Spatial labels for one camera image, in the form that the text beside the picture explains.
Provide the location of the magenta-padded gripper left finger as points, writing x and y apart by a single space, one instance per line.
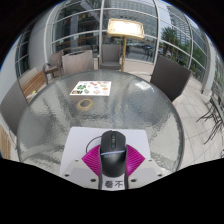
76 170

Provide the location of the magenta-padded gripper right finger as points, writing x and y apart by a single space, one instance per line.
148 168

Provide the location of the white mouse pad with characters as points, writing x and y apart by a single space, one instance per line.
78 143

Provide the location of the beige tape roll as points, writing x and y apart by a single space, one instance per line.
80 106

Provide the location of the colourful picture menu card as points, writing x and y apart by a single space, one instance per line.
90 88

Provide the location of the dark metal outdoor furniture set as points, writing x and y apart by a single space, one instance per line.
213 110

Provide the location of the wooden slat bench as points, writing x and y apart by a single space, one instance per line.
33 83

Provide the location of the gold framed menu stand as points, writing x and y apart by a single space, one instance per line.
126 28

